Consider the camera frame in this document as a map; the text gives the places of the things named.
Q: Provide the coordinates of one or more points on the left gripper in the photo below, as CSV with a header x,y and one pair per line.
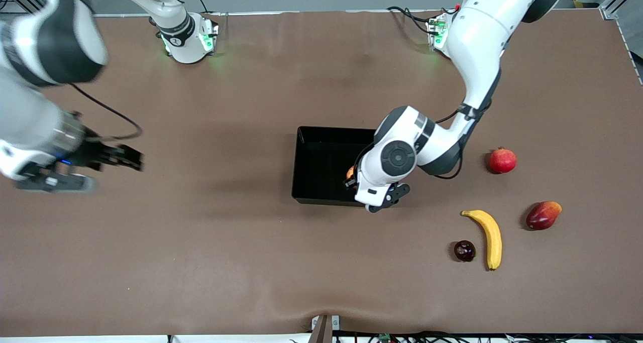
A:
x,y
348,183

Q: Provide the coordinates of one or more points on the black plastic box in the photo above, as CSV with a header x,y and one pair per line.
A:
x,y
321,167

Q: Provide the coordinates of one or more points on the dark purple round fruit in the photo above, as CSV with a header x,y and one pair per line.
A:
x,y
464,251

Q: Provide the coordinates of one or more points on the metal bracket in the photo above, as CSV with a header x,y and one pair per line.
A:
x,y
324,330

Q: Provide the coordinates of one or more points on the small green circuit board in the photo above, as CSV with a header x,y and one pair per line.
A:
x,y
384,337

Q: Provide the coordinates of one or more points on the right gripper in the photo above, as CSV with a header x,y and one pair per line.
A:
x,y
92,153

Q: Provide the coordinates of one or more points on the brown table cover sheet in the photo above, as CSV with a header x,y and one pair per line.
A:
x,y
301,262

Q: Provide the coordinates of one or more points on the yellow banana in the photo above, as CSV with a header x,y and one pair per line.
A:
x,y
493,237

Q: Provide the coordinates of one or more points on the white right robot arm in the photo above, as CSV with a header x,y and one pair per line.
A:
x,y
25,107

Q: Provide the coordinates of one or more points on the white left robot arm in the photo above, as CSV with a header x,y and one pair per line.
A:
x,y
477,41

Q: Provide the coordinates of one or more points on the red yellow mango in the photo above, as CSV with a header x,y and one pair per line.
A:
x,y
542,216

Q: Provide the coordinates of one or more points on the red pomegranate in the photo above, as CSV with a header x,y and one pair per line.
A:
x,y
503,161

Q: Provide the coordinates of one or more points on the red yellow apple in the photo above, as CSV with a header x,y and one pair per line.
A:
x,y
350,172

